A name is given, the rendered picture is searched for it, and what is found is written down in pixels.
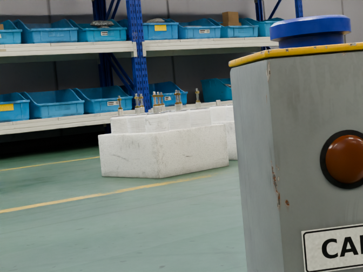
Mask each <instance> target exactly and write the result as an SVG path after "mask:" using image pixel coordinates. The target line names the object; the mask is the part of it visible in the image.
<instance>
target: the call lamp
mask: <svg viewBox="0 0 363 272"><path fill-rule="evenodd" d="M326 167H327V170H328V172H329V173H330V175H331V176H332V177H333V178H334V179H335V180H336V181H338V182H341V183H345V184H353V183H356V182H359V181H360V180H362V179H363V139H362V138H360V137H357V136H356V135H343V136H341V137H339V138H337V139H336V140H334V141H333V142H332V143H331V145H330V146H329V148H328V150H327V153H326Z"/></svg>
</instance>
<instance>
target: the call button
mask: <svg viewBox="0 0 363 272"><path fill-rule="evenodd" d="M351 32H352V31H351V19H350V18H348V17H347V16H345V15H321V16H309V17H301V18H294V19H288V20H284V21H279V22H276V23H274V24H273V25H272V26H271V27H270V41H273V42H279V48H280V49H286V48H293V47H307V46H319V45H331V44H344V35H346V34H348V33H351Z"/></svg>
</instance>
